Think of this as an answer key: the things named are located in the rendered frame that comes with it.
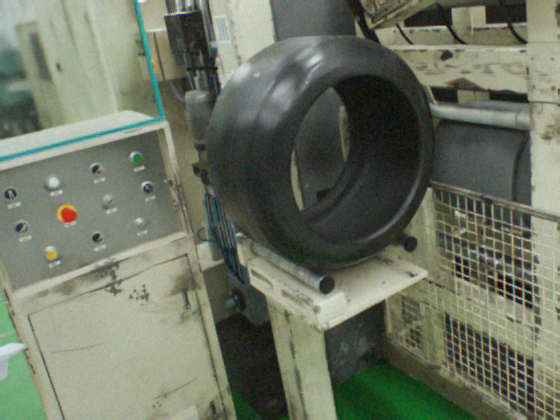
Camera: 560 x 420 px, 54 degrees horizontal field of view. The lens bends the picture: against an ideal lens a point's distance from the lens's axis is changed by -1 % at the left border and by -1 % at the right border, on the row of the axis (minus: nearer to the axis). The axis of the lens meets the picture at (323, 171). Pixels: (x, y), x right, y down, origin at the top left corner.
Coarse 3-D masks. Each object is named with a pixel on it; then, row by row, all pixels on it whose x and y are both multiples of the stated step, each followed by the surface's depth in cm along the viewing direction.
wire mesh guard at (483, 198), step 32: (448, 192) 157; (416, 224) 174; (448, 224) 163; (512, 224) 143; (512, 256) 145; (416, 288) 184; (544, 288) 140; (384, 320) 204; (480, 320) 163; (544, 352) 146; (544, 384) 149; (512, 416) 162
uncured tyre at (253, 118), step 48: (288, 48) 128; (336, 48) 124; (384, 48) 134; (240, 96) 125; (288, 96) 118; (384, 96) 158; (240, 144) 120; (288, 144) 119; (384, 144) 165; (432, 144) 145; (240, 192) 122; (288, 192) 121; (336, 192) 164; (384, 192) 161; (288, 240) 125; (336, 240) 133; (384, 240) 140
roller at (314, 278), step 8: (256, 248) 158; (264, 248) 155; (264, 256) 155; (272, 256) 151; (280, 264) 147; (288, 264) 144; (288, 272) 145; (296, 272) 141; (304, 272) 138; (312, 272) 137; (320, 272) 136; (304, 280) 138; (312, 280) 135; (320, 280) 133; (328, 280) 133; (320, 288) 133; (328, 288) 134
